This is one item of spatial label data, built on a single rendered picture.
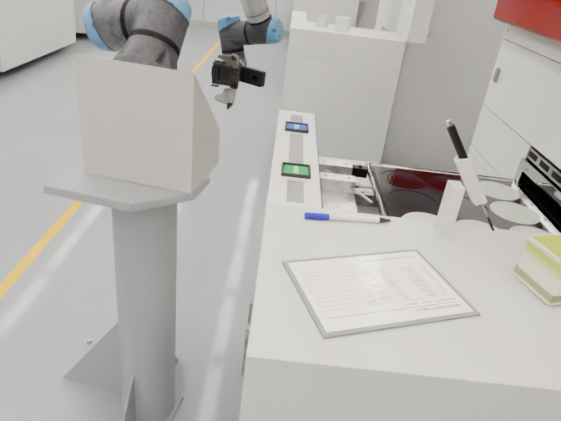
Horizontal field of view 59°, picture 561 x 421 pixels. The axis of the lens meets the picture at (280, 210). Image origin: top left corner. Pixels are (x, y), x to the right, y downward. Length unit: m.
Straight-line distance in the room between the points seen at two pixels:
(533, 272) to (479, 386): 0.22
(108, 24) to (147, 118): 0.26
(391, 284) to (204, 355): 1.31
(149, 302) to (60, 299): 0.89
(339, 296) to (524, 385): 0.22
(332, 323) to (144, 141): 0.70
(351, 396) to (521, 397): 0.18
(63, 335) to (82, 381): 0.27
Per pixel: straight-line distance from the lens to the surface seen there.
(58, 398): 1.81
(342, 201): 1.05
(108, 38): 1.29
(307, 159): 1.02
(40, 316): 2.14
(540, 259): 0.73
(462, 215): 1.07
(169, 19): 1.19
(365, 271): 0.68
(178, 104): 1.08
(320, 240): 0.73
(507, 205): 1.17
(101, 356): 1.70
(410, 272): 0.70
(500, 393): 0.60
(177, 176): 1.14
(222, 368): 1.86
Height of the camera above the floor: 1.34
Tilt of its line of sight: 28 degrees down
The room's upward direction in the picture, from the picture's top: 7 degrees clockwise
